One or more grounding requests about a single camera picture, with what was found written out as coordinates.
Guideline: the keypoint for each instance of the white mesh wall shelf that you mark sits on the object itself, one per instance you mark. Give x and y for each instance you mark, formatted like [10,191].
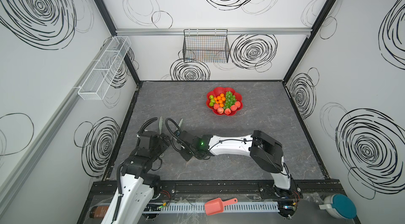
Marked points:
[107,65]

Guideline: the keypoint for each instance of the green grape bunch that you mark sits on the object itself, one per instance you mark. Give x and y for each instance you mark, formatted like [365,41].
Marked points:
[230,99]

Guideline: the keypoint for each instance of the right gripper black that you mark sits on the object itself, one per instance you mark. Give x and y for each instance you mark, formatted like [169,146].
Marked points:
[182,135]

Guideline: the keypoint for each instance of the red flower fruit bowl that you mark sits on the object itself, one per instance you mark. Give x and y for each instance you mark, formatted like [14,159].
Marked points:
[216,92]

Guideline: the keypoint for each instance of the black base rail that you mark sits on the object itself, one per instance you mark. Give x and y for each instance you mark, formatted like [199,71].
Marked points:
[174,189]

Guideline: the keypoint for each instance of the pink plastic scoop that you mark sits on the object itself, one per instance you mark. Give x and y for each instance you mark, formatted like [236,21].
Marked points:
[216,205]

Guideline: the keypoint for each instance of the white slotted cable duct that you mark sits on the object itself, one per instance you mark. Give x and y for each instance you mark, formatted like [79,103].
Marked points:
[242,207]

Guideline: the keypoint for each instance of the teal lidded white jug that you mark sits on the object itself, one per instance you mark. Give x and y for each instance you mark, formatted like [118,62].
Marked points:
[339,206]

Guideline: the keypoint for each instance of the black wire basket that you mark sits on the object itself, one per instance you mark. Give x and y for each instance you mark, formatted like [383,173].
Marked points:
[206,45]

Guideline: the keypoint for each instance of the peach bottom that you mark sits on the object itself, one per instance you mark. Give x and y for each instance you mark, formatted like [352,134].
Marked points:
[227,111]

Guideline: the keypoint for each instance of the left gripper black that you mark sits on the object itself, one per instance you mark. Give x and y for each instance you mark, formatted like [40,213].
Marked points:
[157,137]

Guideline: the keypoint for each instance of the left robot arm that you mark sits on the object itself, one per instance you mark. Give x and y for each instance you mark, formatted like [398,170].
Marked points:
[136,187]

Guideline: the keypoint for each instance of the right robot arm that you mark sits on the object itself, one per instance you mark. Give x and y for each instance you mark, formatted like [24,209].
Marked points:
[265,151]

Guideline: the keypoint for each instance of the peach top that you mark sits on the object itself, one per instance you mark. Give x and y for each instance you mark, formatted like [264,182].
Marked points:
[220,110]

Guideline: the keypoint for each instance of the brown bottle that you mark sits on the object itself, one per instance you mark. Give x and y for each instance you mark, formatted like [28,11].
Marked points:
[98,212]

